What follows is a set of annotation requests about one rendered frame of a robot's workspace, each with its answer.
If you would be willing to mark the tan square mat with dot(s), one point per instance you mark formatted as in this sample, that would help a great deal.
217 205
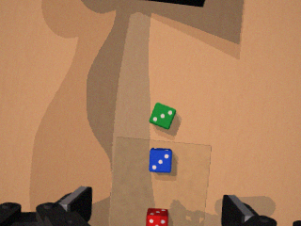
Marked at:
135 189

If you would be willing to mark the red die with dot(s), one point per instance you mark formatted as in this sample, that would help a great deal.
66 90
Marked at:
157 217

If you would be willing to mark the blue die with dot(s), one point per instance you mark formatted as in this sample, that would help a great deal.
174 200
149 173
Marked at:
160 160

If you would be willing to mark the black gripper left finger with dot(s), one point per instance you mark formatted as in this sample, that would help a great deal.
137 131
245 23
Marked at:
76 208

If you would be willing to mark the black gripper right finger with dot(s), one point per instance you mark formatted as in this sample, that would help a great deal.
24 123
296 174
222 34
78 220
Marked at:
234 210

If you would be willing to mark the green die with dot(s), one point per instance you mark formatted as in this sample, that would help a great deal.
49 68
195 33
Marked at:
162 115

